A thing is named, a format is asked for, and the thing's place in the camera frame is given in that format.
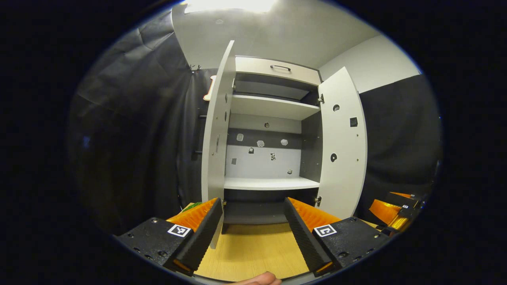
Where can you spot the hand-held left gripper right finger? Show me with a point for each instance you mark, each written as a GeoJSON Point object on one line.
{"type": "Point", "coordinates": [305, 241]}

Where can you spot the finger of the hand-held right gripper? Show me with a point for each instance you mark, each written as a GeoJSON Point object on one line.
{"type": "Point", "coordinates": [404, 200]}
{"type": "Point", "coordinates": [384, 211]}

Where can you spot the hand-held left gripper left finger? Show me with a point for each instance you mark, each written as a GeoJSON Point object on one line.
{"type": "Point", "coordinates": [202, 241]}

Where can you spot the headphone sticker shoe cabinet door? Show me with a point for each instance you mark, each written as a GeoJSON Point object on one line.
{"type": "Point", "coordinates": [342, 178]}

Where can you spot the beige double-door shoe cabinet body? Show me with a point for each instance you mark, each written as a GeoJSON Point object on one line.
{"type": "Point", "coordinates": [261, 162]}

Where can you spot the camera sticker shoe cabinet door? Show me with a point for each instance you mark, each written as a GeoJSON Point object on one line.
{"type": "Point", "coordinates": [216, 138]}

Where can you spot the watermelon slice plush toy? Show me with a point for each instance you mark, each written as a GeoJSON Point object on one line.
{"type": "Point", "coordinates": [192, 206]}

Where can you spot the black backdrop cloth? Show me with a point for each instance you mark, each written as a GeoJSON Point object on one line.
{"type": "Point", "coordinates": [130, 138]}

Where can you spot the small black cloth clip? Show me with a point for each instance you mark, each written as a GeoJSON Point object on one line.
{"type": "Point", "coordinates": [195, 69]}

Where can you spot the ceiling light panel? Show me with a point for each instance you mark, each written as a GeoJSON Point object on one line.
{"type": "Point", "coordinates": [229, 4]}

